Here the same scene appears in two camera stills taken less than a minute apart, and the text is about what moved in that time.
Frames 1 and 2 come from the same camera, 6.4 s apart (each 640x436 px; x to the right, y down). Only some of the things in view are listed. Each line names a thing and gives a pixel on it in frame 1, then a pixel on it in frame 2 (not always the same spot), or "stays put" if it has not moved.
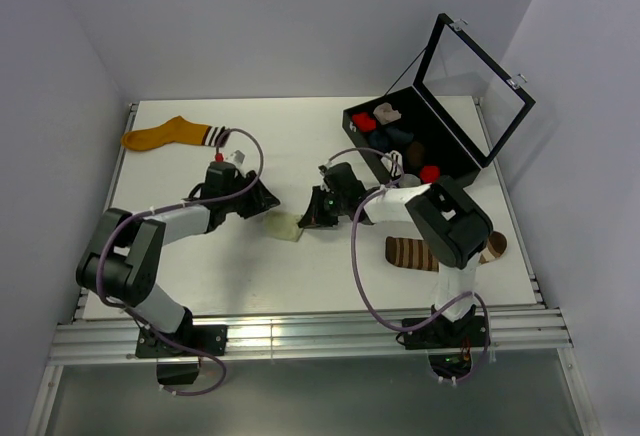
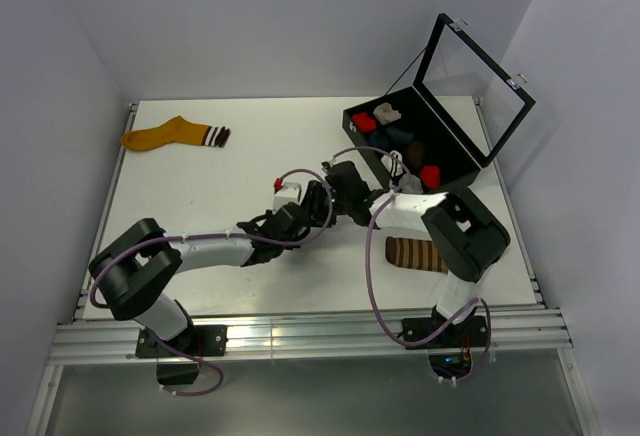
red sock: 429,173 stays put
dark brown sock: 415,154 stays put
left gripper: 260,199 → 268,214
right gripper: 315,215 stays put
